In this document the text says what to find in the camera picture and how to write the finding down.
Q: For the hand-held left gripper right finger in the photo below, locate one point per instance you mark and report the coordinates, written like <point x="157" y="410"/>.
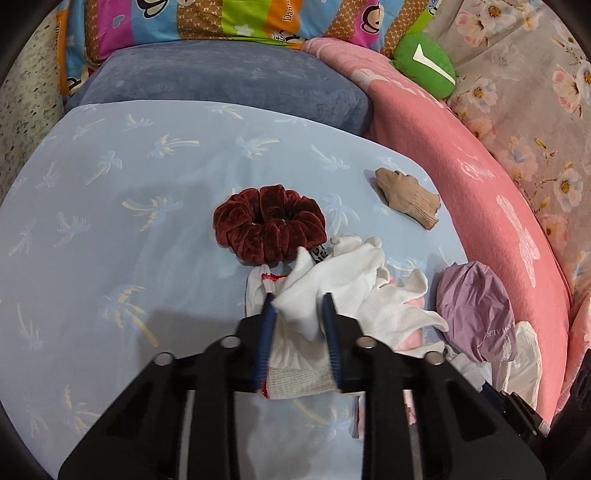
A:
<point x="330" y="337"/>

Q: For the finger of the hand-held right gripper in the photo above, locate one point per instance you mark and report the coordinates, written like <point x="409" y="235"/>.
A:
<point x="512" y="406"/>

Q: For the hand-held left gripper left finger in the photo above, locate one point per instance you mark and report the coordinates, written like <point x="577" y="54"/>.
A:
<point x="267" y="337"/>

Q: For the black white patterned scrunchie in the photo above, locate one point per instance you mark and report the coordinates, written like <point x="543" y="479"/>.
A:
<point x="319" y="254"/>

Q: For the purple fabric pouch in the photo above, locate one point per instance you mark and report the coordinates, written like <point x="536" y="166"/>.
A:
<point x="475" y="309"/>

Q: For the tan knit glove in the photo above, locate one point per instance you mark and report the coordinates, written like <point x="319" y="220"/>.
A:
<point x="406" y="194"/>

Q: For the dark red velvet scrunchie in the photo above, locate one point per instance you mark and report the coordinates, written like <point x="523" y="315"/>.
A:
<point x="268" y="226"/>

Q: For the light blue palm print sheet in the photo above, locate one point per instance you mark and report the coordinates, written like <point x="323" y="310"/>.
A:
<point x="115" y="230"/>

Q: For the pink blanket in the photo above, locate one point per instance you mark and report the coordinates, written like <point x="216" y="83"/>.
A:
<point x="461" y="138"/>

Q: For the blue grey cushion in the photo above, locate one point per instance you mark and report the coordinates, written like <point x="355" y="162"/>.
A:
<point x="231" y="78"/>

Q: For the green round pillow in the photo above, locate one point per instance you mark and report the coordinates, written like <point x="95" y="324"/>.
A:
<point x="422" y="64"/>

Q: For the floral bed sheet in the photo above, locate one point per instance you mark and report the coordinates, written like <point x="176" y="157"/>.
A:
<point x="517" y="92"/>

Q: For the striped cartoon pillow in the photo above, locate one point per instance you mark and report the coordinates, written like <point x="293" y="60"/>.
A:
<point x="207" y="23"/>
<point x="71" y="50"/>

